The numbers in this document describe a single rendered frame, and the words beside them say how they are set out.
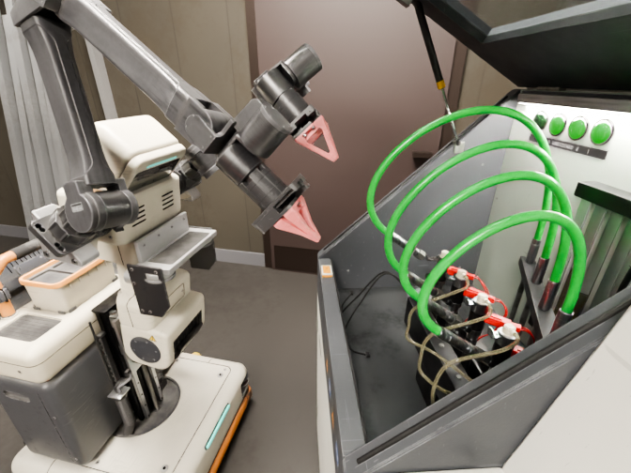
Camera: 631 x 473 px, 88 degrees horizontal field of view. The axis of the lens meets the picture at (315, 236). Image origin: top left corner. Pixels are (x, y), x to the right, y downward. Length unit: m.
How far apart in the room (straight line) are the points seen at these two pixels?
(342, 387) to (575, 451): 0.35
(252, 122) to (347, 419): 0.51
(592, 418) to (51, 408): 1.28
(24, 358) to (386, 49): 2.16
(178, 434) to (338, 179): 1.74
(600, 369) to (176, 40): 2.70
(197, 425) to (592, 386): 1.29
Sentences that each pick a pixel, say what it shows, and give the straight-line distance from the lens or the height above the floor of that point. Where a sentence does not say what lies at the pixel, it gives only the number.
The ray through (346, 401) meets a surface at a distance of 0.66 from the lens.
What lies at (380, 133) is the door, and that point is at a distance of 2.29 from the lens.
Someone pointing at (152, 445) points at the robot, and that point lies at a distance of 1.52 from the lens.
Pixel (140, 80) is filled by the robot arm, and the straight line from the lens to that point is 0.65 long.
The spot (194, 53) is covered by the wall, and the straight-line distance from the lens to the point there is 2.70.
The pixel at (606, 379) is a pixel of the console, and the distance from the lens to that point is 0.50.
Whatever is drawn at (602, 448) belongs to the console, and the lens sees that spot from 0.51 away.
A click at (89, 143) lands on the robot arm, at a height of 1.36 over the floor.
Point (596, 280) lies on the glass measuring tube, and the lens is 0.86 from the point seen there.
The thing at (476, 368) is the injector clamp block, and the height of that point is 0.98.
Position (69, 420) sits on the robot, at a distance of 1.38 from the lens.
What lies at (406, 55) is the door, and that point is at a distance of 2.27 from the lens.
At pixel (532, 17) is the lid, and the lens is 0.84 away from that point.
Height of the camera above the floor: 1.47
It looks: 26 degrees down
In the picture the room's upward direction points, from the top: straight up
